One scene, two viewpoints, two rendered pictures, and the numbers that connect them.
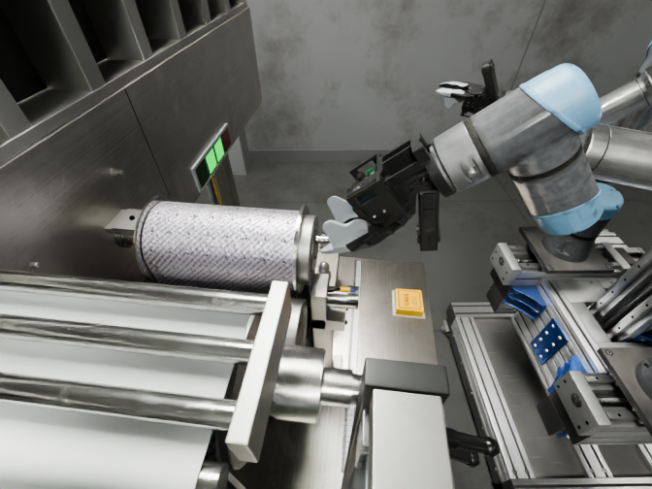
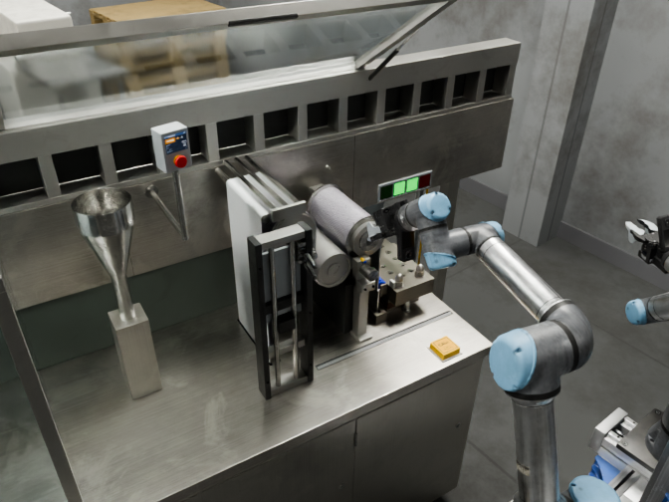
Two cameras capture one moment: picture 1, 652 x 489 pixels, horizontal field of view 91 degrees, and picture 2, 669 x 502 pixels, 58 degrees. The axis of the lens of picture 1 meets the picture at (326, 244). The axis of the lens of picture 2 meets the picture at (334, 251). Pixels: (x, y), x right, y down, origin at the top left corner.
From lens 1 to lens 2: 1.46 m
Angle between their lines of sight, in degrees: 41
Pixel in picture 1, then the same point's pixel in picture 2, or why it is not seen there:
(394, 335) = (413, 354)
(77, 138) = (320, 148)
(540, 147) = (416, 218)
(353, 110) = not seen: outside the picture
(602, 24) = not seen: outside the picture
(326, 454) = (317, 357)
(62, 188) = (303, 163)
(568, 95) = (423, 200)
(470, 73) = not seen: outside the picture
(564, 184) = (424, 239)
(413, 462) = (289, 230)
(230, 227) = (342, 208)
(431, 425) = (298, 230)
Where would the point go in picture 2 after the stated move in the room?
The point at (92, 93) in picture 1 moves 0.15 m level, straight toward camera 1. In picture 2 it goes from (337, 133) to (324, 151)
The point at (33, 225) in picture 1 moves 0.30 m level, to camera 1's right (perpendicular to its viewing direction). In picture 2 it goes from (286, 171) to (343, 207)
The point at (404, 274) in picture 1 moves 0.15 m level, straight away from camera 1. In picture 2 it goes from (469, 338) to (509, 330)
